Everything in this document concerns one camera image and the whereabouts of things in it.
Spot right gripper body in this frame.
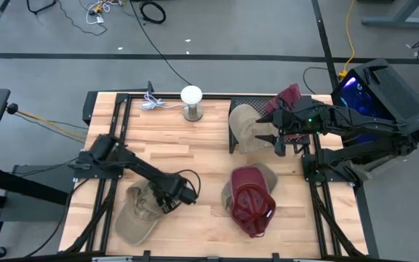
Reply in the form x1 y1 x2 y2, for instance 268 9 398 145
277 98 327 141

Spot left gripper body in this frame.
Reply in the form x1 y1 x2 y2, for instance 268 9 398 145
151 174 199 214

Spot maroon baseball cap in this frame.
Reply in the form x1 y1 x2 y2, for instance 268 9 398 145
263 83 303 114
230 166 277 239

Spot tan baseball cap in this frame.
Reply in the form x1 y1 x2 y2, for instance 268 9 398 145
220 162 279 215
114 178 167 247
228 104 279 154

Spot white-headed wooden hat stand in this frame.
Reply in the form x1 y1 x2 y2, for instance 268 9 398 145
180 85 204 122

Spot black metal mesh rack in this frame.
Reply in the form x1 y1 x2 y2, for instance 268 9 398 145
228 95 318 156

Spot black computer tower blue light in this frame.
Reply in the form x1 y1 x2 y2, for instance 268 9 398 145
331 57 419 146

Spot grey desk leg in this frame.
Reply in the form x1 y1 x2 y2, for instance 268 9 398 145
361 0 419 28

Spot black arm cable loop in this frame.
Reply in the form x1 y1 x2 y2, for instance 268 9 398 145
175 168 202 199

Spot black aluminium frame rails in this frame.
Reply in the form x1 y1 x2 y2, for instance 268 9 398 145
302 134 370 258
63 92 131 254

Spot white coiled cable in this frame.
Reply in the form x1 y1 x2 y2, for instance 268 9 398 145
140 92 185 111

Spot yellow floor cable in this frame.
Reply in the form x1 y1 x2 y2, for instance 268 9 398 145
338 0 358 79

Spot long black floor cable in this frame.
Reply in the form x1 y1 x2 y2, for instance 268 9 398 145
129 0 193 87

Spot orange cable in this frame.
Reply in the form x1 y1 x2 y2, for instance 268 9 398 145
7 103 89 141

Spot black coiled cable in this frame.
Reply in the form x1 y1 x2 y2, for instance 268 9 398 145
139 1 167 25

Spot white power strip cables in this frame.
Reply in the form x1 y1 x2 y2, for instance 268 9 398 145
85 0 123 25

